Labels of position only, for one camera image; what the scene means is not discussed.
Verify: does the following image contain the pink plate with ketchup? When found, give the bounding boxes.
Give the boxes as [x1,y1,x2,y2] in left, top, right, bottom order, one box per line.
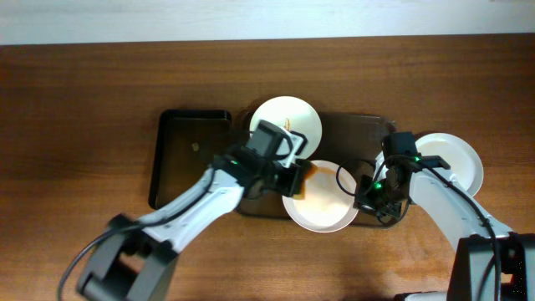
[282,160,359,233]

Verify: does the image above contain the yellow sponge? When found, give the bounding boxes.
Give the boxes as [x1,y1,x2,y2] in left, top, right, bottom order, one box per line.
[293,161,318,200]

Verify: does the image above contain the cream plate with ketchup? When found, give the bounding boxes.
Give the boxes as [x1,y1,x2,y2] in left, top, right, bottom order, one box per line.
[249,96,323,159]

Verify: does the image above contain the white plate with ketchup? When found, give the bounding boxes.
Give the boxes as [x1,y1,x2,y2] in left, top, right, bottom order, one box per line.
[415,133,484,196]

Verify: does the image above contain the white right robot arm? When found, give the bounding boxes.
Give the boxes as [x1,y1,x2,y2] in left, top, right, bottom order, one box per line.
[353,157,534,300]

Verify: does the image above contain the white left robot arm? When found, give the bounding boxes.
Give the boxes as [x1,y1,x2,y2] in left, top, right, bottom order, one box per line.
[76,156,312,300]

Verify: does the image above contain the small black tray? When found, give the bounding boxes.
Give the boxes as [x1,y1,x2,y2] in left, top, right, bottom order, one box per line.
[148,110,232,210]

